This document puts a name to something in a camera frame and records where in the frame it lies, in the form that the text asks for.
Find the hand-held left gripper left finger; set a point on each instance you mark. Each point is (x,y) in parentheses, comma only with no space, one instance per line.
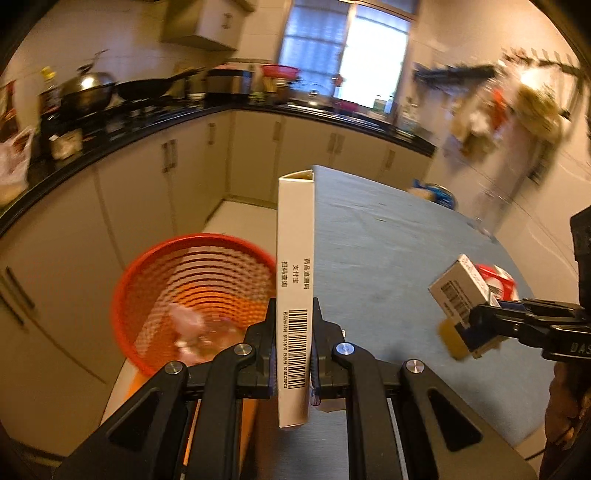
(272,337)

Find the red plastic mesh basket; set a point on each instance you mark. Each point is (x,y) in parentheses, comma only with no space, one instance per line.
(138,295)

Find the black wall hook rack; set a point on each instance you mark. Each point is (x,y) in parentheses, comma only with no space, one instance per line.
(549,62)
(455,71)

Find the red colander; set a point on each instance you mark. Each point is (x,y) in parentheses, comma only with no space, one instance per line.
(279,71)

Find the beige wall cabinet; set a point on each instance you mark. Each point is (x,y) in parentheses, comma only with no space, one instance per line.
(203,23)

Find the hanging orange bag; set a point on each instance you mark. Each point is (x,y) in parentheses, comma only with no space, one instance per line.
(498,106)

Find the pink plastic wrapper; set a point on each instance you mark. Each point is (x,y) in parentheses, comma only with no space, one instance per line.
(187,321)

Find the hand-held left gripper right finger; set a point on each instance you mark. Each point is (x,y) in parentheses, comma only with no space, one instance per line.
(316,341)

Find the small white blue box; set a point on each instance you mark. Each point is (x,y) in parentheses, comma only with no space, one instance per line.
(457,286)

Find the hanging beige bag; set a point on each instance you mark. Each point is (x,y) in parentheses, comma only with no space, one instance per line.
(468,131)

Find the black kitchen countertop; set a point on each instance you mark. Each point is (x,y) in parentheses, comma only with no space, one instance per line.
(92,157)

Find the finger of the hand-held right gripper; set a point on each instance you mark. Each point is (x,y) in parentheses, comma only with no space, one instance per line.
(545,310)
(508,325)

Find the black frying wok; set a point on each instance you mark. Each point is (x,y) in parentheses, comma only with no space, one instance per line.
(143,87)

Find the white plastic bag red print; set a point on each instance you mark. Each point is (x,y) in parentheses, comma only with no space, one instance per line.
(14,166)

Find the dark bottle yellow cap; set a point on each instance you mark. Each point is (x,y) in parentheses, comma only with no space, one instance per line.
(50,104)

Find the red and white packet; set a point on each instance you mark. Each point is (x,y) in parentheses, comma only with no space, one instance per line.
(501,281)

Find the black gas stove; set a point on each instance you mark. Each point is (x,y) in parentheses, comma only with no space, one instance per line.
(138,110)

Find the tall white cardboard box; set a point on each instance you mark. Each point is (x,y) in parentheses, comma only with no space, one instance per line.
(295,230)

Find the hanging yellowish bag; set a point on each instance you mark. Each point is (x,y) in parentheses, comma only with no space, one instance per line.
(540,110)

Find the kitchen window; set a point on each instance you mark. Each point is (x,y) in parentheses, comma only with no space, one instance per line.
(351,50)

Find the brown jar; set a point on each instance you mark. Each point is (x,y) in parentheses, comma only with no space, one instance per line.
(276,91)

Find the beige base cabinets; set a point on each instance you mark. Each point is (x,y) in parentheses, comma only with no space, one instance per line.
(138,194)

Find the clear plastic wrapper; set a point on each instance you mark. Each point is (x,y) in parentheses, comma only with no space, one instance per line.
(217,341)

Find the lidded steel wok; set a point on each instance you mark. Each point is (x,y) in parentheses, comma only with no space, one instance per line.
(87,90)

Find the blue-grey tablecloth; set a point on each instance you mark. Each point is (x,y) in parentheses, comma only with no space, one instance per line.
(392,258)

